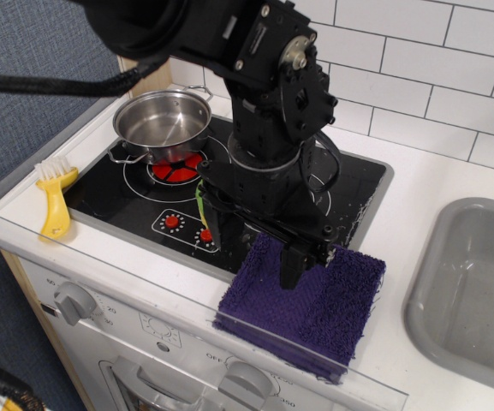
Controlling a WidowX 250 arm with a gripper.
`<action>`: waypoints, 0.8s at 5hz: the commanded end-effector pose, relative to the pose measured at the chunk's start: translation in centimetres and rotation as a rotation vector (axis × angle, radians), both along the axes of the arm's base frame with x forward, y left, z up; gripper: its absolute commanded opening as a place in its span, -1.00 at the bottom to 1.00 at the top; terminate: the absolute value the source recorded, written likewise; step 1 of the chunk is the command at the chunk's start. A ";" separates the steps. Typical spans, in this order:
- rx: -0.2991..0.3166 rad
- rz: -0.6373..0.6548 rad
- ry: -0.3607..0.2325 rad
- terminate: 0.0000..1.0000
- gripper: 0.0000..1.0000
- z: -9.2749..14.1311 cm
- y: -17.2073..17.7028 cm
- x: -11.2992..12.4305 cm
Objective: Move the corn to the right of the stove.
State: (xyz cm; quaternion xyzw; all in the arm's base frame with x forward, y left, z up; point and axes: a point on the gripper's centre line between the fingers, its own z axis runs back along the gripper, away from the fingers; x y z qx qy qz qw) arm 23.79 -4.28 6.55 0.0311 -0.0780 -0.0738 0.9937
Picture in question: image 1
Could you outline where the clear acrylic guard panel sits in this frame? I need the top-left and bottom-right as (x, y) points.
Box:
(0, 205), (408, 410)

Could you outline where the green yellow toy corn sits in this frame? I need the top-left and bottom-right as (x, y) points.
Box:
(195, 180), (209, 229)

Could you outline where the purple folded towel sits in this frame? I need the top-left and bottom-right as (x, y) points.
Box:
(213, 234), (386, 383)

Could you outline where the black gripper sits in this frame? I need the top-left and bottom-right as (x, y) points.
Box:
(197, 149), (338, 289)

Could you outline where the grey timer knob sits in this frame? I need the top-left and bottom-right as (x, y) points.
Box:
(54, 282), (97, 326)

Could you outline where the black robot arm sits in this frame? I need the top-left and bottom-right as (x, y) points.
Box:
(83, 1), (338, 289)

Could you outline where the grey oven knob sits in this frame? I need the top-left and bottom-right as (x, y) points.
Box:
(218, 361), (273, 410)

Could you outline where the yellow dish brush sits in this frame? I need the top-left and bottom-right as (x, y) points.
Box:
(34, 156), (79, 239)

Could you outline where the stainless steel pot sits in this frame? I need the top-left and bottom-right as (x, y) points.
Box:
(107, 86), (213, 164)

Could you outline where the black toy stove top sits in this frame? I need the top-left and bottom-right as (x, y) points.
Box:
(65, 116), (393, 281)

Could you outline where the black braided cable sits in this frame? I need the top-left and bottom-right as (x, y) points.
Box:
(0, 55), (170, 99)

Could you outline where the white toy oven front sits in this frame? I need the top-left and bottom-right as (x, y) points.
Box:
(20, 259), (314, 410)

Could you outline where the grey oven door handle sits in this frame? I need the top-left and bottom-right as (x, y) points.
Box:
(110, 356), (230, 410)

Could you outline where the grey sink basin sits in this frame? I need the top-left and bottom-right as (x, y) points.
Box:
(404, 198), (494, 388)

